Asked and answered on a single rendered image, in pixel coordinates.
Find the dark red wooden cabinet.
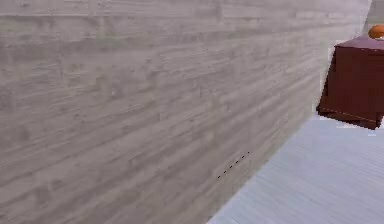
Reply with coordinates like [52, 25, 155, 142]
[316, 34, 384, 131]

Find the orange round object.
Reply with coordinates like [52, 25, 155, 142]
[367, 24, 384, 40]

